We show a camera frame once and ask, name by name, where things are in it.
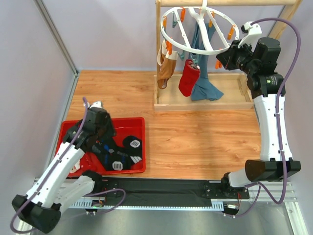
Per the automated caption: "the black sock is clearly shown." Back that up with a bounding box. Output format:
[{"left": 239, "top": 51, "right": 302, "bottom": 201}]
[
  {"left": 88, "top": 138, "right": 131, "bottom": 171},
  {"left": 122, "top": 136, "right": 143, "bottom": 165}
]

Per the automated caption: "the red santa sock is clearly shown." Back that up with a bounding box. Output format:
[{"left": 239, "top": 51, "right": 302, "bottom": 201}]
[
  {"left": 70, "top": 161, "right": 81, "bottom": 174},
  {"left": 179, "top": 59, "right": 200, "bottom": 97}
]

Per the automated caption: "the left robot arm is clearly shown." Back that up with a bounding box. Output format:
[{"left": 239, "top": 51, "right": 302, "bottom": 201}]
[{"left": 12, "top": 105, "right": 115, "bottom": 234}]

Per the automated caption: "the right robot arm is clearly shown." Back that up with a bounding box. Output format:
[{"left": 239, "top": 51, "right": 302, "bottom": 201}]
[{"left": 216, "top": 37, "right": 301, "bottom": 188}]

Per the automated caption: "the orange clip front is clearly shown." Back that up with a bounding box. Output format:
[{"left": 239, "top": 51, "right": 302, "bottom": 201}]
[{"left": 215, "top": 60, "right": 223, "bottom": 69}]

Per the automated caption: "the orange clip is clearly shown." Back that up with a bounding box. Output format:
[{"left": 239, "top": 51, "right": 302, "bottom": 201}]
[
  {"left": 215, "top": 60, "right": 223, "bottom": 69},
  {"left": 166, "top": 41, "right": 173, "bottom": 55}
]

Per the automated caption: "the white round clip hanger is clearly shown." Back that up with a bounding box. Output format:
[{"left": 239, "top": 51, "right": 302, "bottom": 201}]
[{"left": 156, "top": 0, "right": 240, "bottom": 55}]

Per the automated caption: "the teal clip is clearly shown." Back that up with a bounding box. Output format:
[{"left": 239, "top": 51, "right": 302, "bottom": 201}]
[{"left": 172, "top": 11, "right": 180, "bottom": 28}]

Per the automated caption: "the red plastic bin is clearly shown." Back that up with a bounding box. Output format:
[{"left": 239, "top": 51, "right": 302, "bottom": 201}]
[{"left": 68, "top": 117, "right": 146, "bottom": 178}]

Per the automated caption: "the teal blue hanging sock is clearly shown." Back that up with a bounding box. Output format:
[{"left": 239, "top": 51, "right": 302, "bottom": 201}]
[{"left": 191, "top": 23, "right": 224, "bottom": 101}]

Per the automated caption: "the black base mat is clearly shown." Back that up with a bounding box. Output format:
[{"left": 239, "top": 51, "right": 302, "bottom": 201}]
[{"left": 92, "top": 177, "right": 249, "bottom": 207}]

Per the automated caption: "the brown cream hanging sock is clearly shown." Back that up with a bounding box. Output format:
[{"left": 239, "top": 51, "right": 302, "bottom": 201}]
[{"left": 157, "top": 40, "right": 178, "bottom": 89}]

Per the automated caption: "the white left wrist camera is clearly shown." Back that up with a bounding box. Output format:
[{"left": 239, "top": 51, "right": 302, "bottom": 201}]
[{"left": 88, "top": 101, "right": 104, "bottom": 109}]

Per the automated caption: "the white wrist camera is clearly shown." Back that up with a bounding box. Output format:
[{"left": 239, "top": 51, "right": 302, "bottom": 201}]
[
  {"left": 238, "top": 22, "right": 262, "bottom": 48},
  {"left": 88, "top": 101, "right": 104, "bottom": 109}
]

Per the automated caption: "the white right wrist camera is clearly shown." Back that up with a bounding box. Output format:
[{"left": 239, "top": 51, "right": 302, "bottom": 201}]
[{"left": 238, "top": 22, "right": 262, "bottom": 48}]

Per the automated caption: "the wooden rack frame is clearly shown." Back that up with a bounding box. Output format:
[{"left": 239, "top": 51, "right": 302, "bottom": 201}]
[{"left": 154, "top": 0, "right": 302, "bottom": 111}]

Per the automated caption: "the aluminium rail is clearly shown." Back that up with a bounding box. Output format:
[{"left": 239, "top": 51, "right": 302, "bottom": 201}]
[{"left": 28, "top": 177, "right": 304, "bottom": 216}]

